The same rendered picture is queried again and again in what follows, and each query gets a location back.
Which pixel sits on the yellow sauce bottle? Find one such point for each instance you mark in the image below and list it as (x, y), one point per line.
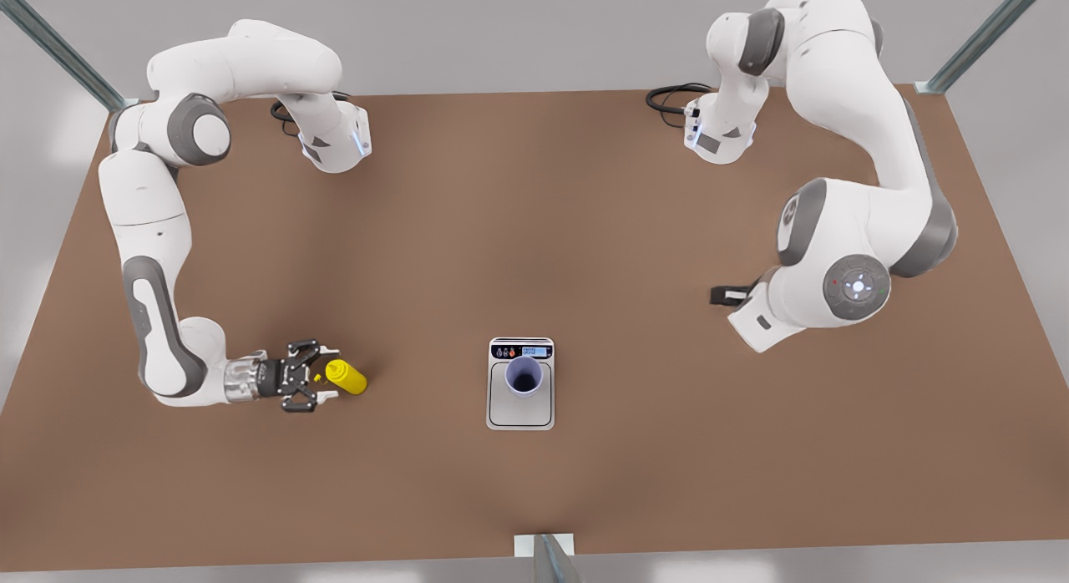
(348, 377)

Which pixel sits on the light purple cup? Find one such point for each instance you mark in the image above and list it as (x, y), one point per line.
(525, 376)

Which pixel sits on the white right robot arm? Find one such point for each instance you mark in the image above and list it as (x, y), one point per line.
(146, 199)

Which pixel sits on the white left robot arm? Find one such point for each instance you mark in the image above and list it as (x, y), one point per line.
(868, 132)

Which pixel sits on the silver kitchen scale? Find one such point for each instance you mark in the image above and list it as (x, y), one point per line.
(521, 412)

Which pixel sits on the silver frame post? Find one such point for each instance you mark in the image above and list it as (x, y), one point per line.
(547, 560)
(981, 40)
(58, 44)

